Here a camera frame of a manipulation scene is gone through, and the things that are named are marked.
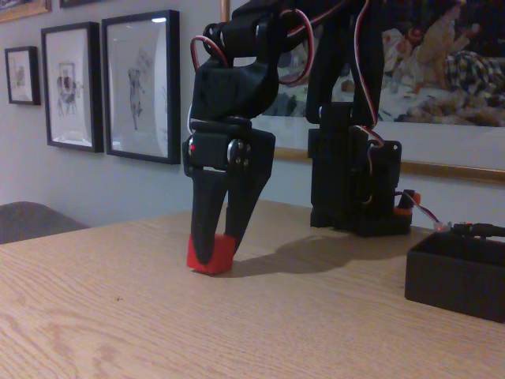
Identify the red cube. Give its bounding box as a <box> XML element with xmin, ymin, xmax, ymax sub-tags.
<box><xmin>185</xmin><ymin>233</ymin><xmax>237</xmax><ymax>276</ymax></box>

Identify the black box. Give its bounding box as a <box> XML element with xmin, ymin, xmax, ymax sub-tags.
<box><xmin>404</xmin><ymin>231</ymin><xmax>505</xmax><ymax>325</ymax></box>

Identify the orange black table clamp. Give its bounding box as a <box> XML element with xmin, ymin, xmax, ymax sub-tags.
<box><xmin>394</xmin><ymin>189</ymin><xmax>422</xmax><ymax>216</ymax></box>

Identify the large gold framed painting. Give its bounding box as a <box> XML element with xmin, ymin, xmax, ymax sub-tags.
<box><xmin>219</xmin><ymin>0</ymin><xmax>505</xmax><ymax>185</ymax></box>

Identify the short looped servo cable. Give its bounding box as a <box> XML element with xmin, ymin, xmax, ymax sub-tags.
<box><xmin>190</xmin><ymin>35</ymin><xmax>230</xmax><ymax>71</ymax></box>

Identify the large black picture frame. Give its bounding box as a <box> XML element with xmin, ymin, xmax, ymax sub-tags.
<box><xmin>101</xmin><ymin>9</ymin><xmax>181</xmax><ymax>165</ymax></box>

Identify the long red white servo cable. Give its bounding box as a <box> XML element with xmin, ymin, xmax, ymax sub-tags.
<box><xmin>353</xmin><ymin>0</ymin><xmax>380</xmax><ymax>129</ymax></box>

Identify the medium black picture frame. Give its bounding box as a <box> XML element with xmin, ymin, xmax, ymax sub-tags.
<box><xmin>40</xmin><ymin>21</ymin><xmax>105</xmax><ymax>154</ymax></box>

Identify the dark picture frame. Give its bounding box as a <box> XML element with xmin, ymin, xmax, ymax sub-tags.
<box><xmin>58</xmin><ymin>0</ymin><xmax>104</xmax><ymax>9</ymax></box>

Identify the white wire with connector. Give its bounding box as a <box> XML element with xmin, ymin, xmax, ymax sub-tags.
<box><xmin>396</xmin><ymin>190</ymin><xmax>453</xmax><ymax>234</ymax></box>

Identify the small black picture frame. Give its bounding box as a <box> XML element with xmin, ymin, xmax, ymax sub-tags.
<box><xmin>3</xmin><ymin>46</ymin><xmax>42</xmax><ymax>107</ymax></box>

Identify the gold picture frame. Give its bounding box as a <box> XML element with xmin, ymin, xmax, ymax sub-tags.
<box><xmin>0</xmin><ymin>0</ymin><xmax>53</xmax><ymax>24</ymax></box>

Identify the black power cable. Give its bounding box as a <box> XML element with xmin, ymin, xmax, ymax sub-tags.
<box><xmin>451</xmin><ymin>222</ymin><xmax>505</xmax><ymax>238</ymax></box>

